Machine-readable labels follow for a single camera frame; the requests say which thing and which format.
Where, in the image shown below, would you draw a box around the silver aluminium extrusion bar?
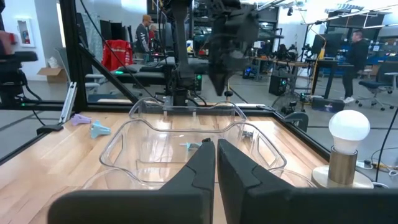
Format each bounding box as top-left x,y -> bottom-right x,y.
58,81 -> 78,124

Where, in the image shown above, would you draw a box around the cardboard box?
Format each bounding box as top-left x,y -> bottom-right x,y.
37,66 -> 68,84

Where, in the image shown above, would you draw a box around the black aluminium rig frame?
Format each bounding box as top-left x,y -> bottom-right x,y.
0,0 -> 331,166

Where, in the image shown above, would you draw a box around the person's hand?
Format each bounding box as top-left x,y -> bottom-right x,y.
0,30 -> 18,56

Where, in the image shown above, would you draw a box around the white bulb brass lamp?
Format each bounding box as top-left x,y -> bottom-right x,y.
311,109 -> 374,190

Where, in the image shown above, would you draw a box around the white power strip cables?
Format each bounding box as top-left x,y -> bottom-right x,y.
354,146 -> 398,180

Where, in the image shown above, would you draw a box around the clear plastic bin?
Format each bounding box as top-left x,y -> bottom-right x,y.
98,117 -> 287,185
81,167 -> 318,192
128,96 -> 249,133

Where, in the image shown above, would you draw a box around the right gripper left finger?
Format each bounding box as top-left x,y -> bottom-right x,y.
47,138 -> 216,224

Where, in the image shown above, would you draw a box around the yellow rod black knob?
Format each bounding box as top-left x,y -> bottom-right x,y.
223,79 -> 234,103

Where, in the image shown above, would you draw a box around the black desk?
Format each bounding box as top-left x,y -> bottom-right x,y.
110,57 -> 210,87

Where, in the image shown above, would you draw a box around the white wall cabinet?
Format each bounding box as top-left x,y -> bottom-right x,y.
16,17 -> 36,49

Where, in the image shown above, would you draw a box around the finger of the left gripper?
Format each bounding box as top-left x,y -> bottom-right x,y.
219,72 -> 233,96
210,72 -> 220,94

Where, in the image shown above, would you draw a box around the long black floor cable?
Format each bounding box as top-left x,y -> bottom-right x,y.
374,107 -> 398,183

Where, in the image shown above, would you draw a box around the dark equipment case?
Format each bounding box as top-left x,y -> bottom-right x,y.
311,96 -> 346,114

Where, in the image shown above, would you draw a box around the black computer tower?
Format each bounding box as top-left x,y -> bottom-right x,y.
268,73 -> 289,96

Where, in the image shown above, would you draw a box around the light blue staple remover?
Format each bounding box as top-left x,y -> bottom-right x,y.
89,119 -> 112,139

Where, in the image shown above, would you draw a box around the teal staple remover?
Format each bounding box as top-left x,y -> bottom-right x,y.
179,141 -> 202,151

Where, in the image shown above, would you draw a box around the red jacket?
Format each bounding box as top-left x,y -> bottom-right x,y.
101,39 -> 134,72

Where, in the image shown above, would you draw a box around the black floor fan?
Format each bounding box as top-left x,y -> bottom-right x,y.
271,91 -> 309,116

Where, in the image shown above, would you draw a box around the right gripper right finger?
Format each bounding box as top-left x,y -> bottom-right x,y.
216,138 -> 398,224

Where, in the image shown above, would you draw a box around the person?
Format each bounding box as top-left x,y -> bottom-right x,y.
147,24 -> 158,47
341,29 -> 371,105
134,14 -> 154,63

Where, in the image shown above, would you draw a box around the black office chair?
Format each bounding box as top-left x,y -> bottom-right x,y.
355,60 -> 398,112

